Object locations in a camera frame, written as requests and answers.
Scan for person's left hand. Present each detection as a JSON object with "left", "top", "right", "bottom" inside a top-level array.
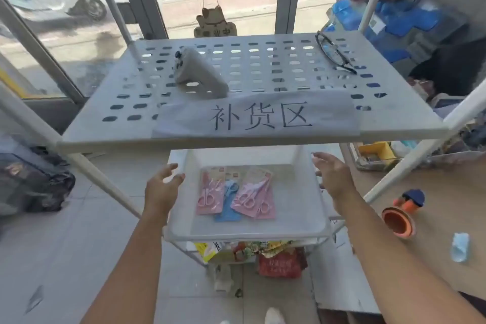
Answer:
[{"left": 144, "top": 163, "right": 187, "bottom": 222}]

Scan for yellow snack packet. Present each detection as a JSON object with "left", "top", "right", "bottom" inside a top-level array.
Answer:
[{"left": 193, "top": 242, "right": 224, "bottom": 264}]

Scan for white perforated metal rack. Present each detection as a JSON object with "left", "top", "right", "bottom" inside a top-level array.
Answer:
[{"left": 0, "top": 29, "right": 486, "bottom": 271}]

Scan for white plastic basket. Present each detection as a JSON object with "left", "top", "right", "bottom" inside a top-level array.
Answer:
[{"left": 164, "top": 145, "right": 332, "bottom": 243}]

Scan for person's right hand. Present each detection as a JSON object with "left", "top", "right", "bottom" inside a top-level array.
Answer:
[{"left": 311, "top": 151, "right": 357, "bottom": 205}]

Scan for black eyeglasses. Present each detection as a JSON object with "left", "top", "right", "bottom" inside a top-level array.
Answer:
[{"left": 315, "top": 31, "right": 358, "bottom": 75}]

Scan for yellow box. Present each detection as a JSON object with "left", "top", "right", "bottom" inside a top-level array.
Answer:
[{"left": 358, "top": 141, "right": 398, "bottom": 161}]

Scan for pink scissors pack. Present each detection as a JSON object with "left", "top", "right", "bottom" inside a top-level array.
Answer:
[
  {"left": 195, "top": 168, "right": 226, "bottom": 216},
  {"left": 230, "top": 169, "right": 274, "bottom": 218},
  {"left": 251, "top": 183, "right": 277, "bottom": 221}
]

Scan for person's white shoe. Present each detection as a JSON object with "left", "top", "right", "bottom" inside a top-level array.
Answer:
[{"left": 264, "top": 307, "right": 286, "bottom": 324}]

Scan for hanging lucky cat sign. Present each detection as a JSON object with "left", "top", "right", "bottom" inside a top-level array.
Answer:
[{"left": 193, "top": 5, "right": 238, "bottom": 38}]

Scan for light blue face mask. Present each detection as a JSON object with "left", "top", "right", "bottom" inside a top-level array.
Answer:
[{"left": 450, "top": 233, "right": 471, "bottom": 263}]

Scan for colourful snack packet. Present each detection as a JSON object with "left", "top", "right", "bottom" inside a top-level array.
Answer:
[{"left": 232, "top": 240, "right": 294, "bottom": 260}]

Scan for white handheld controller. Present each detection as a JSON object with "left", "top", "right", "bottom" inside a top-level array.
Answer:
[{"left": 173, "top": 47, "right": 230, "bottom": 99}]

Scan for orange suction cup toy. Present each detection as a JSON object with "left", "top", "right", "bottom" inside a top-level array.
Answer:
[{"left": 381, "top": 189, "right": 426, "bottom": 239}]

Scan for red snack packet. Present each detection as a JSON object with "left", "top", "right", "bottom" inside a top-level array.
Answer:
[{"left": 258, "top": 247, "right": 308, "bottom": 280}]

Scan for clear plastic container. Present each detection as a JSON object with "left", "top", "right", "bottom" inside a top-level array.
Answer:
[{"left": 349, "top": 141, "right": 405, "bottom": 172}]

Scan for stack of blue packets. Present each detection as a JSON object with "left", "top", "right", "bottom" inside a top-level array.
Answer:
[{"left": 323, "top": 0, "right": 486, "bottom": 66}]

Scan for black bag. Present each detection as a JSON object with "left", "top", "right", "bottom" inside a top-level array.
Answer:
[{"left": 0, "top": 145, "right": 76, "bottom": 216}]

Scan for blue scissors pack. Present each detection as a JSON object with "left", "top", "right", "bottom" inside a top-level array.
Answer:
[{"left": 214, "top": 179, "right": 244, "bottom": 222}]

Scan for person's right forearm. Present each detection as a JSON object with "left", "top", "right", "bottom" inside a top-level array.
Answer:
[{"left": 332, "top": 187, "right": 486, "bottom": 324}]

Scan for white paper sign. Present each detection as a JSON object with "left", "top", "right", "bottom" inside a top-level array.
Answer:
[{"left": 152, "top": 90, "right": 361, "bottom": 139}]

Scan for person's left forearm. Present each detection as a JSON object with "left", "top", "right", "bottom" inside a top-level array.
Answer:
[{"left": 80, "top": 211, "right": 168, "bottom": 324}]

